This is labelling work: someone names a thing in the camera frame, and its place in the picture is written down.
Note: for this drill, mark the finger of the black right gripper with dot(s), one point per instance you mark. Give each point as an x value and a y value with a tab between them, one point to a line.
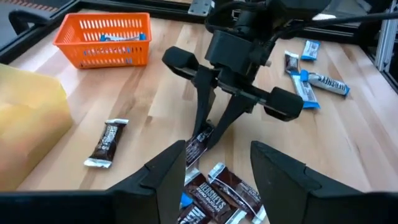
233	113
205	93

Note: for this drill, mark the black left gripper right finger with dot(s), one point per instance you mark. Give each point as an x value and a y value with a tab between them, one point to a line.
311	205

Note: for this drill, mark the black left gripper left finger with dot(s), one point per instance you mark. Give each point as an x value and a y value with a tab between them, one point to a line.
124	205

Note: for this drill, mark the brown Hershey's chocolate bar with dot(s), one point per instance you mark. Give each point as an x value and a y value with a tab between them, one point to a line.
192	216
107	143
196	149

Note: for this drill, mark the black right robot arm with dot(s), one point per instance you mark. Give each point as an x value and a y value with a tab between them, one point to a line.
248	18

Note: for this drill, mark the small brown Hershey's bar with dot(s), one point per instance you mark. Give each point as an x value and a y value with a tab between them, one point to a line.
291	62

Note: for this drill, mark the yellow plastic bin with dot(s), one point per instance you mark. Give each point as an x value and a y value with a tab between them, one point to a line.
31	124

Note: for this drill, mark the orange plastic basket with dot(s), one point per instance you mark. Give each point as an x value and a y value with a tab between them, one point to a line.
102	21

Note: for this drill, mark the black floor mat orange stripe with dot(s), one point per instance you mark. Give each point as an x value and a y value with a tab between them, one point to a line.
31	4

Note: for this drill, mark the black office chair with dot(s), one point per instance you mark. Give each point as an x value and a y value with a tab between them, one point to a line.
25	17

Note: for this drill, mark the grey metal bracket plate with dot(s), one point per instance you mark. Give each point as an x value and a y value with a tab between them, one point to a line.
200	7

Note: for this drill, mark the aluminium frame post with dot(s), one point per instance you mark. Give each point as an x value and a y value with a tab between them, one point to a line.
385	40

